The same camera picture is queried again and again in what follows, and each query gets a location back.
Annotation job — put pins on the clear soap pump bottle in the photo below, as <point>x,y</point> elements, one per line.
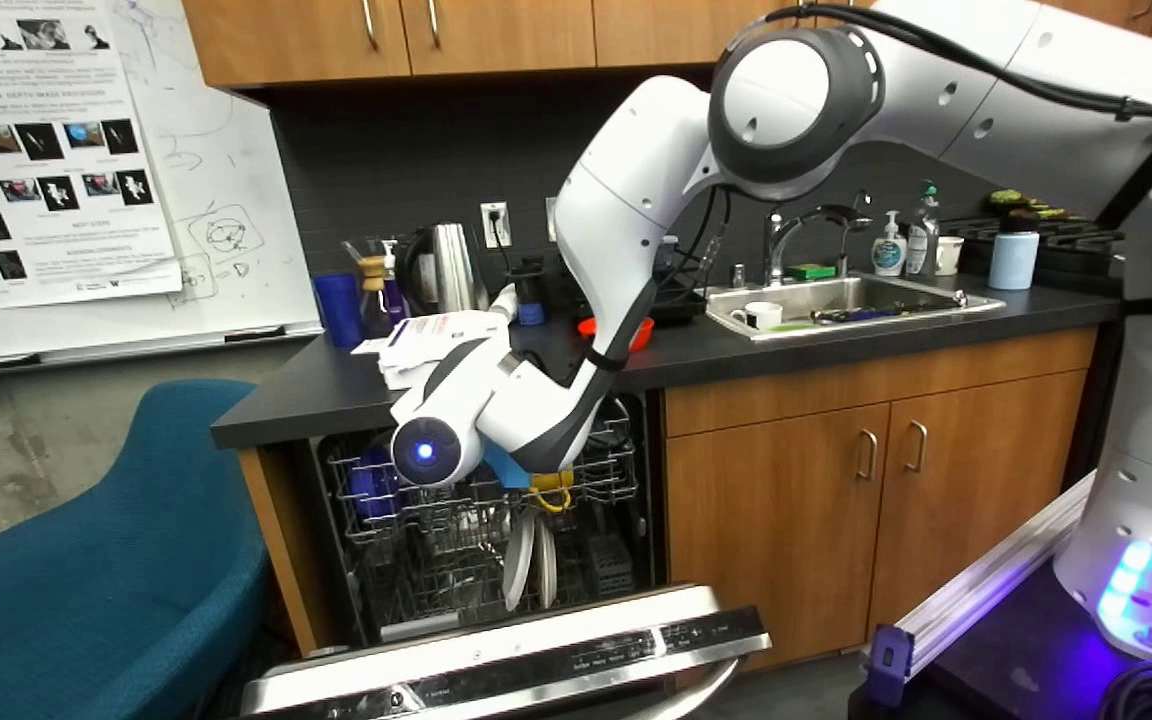
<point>887,249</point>

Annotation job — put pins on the teal chair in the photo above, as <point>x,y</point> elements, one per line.
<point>110,586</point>

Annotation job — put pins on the wooden base cabinets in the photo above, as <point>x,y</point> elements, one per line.
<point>788,534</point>

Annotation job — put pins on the yellow green bag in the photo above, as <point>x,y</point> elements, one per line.
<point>1036,211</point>

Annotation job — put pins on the white mug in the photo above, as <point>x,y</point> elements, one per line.
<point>948,254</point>

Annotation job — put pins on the white poster with photos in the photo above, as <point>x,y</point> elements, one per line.
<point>57,146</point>

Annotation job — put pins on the white plate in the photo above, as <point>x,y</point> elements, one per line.
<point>548,567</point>
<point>518,567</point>

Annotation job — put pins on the glass pour-over coffee maker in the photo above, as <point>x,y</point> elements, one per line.
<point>372,286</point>

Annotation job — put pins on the green sponge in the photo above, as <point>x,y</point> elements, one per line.
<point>814,271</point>

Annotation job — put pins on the chrome kitchen faucet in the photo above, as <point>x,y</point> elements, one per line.
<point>777,254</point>

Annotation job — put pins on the aluminium rail with purple light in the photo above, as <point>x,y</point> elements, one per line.
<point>990,581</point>

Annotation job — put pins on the white cup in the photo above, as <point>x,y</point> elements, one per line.
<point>763,312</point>

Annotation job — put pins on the blue plastic cup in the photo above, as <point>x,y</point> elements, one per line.
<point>367,489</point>

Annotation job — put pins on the black dish drying rack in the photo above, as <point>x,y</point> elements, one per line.
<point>541,301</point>

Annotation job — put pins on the green cap dish soap bottle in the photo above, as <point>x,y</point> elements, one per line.
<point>922,241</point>

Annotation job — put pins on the light blue pitcher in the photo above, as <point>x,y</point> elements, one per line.
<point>1012,256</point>

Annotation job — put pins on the white wall outlet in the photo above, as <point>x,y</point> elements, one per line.
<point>492,220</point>

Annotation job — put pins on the whiteboard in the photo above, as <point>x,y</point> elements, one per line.
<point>230,200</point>

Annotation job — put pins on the wooden wall cabinets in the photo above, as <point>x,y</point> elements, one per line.
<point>496,35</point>

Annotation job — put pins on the black box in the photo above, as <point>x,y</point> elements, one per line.
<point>1076,256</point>

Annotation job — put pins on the stainless dishwasher door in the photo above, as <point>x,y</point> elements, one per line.
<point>508,660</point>

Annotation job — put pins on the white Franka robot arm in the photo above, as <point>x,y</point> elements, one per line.
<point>629,186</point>

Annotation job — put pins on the stainless electric kettle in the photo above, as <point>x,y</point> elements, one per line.
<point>451,266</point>

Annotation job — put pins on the stainless steel sink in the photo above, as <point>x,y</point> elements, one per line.
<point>898,301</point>

